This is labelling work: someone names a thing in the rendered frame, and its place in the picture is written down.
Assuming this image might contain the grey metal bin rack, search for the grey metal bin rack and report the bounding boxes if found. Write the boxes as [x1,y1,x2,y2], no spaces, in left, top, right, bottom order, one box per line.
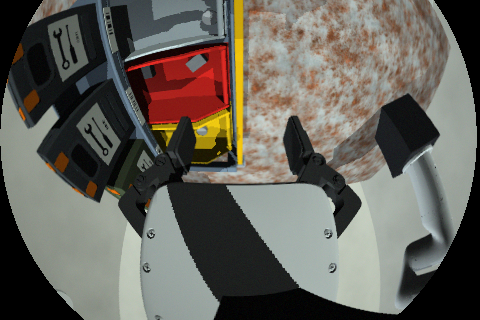
[52,0,246,172]

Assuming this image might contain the red open bin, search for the red open bin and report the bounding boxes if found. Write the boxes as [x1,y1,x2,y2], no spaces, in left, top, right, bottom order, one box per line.
[124,42,231,124]

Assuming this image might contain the yellow open bin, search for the yellow open bin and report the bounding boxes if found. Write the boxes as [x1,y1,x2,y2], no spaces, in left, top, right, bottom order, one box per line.
[148,101,233,164]

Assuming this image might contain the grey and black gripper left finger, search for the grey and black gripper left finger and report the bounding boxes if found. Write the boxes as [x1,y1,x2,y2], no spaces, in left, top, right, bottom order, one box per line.
[118,116,196,239]

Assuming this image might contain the yellow vertical bar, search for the yellow vertical bar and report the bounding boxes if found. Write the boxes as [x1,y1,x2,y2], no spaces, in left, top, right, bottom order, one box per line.
[234,0,243,164]

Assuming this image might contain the olive green case with orange latches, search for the olive green case with orange latches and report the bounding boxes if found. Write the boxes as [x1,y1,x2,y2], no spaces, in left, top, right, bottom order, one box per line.
[105,139,155,200]

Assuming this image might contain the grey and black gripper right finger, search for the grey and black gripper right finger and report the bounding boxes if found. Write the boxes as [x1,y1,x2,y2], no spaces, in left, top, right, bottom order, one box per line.
[283,116,362,239]

